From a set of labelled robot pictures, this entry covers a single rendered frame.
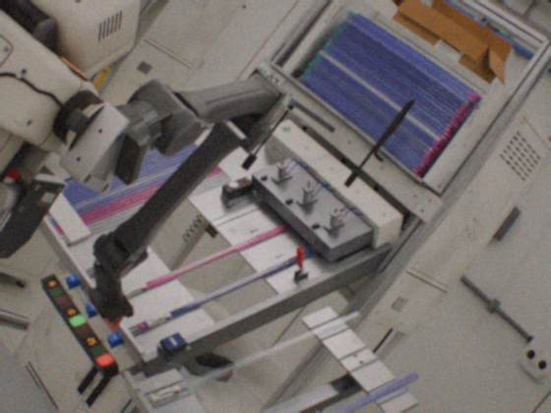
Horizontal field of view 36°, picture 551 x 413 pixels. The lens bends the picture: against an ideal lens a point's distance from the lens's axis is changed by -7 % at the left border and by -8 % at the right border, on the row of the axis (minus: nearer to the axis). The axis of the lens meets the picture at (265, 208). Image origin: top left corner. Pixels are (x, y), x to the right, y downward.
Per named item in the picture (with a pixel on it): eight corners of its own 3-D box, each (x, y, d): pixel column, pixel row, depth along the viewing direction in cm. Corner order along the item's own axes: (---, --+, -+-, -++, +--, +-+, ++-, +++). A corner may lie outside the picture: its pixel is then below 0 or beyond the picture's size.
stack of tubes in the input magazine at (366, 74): (416, 175, 219) (478, 91, 215) (295, 79, 250) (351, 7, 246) (436, 190, 229) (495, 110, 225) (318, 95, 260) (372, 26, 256)
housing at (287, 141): (372, 267, 228) (379, 226, 219) (263, 167, 258) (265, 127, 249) (395, 257, 232) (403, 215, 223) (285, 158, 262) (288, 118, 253)
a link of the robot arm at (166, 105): (129, 99, 131) (153, 124, 130) (174, 76, 137) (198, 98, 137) (111, 138, 137) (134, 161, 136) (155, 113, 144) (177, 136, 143)
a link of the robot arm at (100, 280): (87, 261, 181) (105, 273, 179) (109, 244, 186) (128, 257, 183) (90, 284, 186) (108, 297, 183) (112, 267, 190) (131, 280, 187)
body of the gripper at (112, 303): (113, 285, 195) (110, 261, 190) (135, 314, 189) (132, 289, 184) (88, 295, 192) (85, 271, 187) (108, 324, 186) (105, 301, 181)
